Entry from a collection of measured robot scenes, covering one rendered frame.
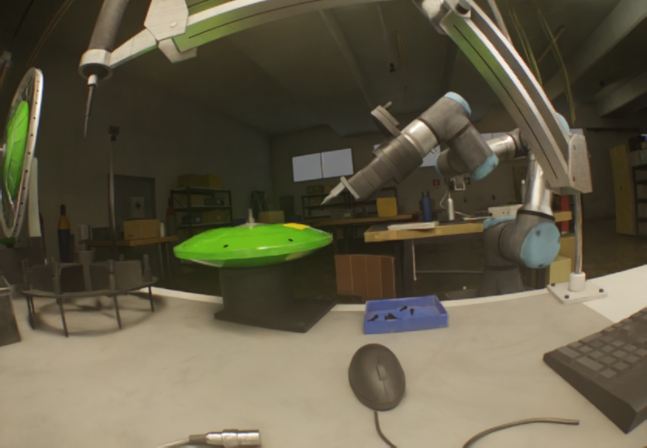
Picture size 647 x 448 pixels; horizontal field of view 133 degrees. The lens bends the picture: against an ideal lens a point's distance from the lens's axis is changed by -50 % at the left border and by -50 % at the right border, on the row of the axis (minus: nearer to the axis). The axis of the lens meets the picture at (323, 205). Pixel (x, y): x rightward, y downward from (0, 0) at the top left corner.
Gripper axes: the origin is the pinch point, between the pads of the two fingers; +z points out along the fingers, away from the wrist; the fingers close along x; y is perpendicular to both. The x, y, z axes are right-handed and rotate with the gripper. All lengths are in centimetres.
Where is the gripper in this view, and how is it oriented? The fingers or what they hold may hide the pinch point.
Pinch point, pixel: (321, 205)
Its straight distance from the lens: 50.6
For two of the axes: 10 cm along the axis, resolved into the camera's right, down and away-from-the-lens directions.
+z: -7.5, 6.4, 1.4
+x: 2.0, 0.2, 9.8
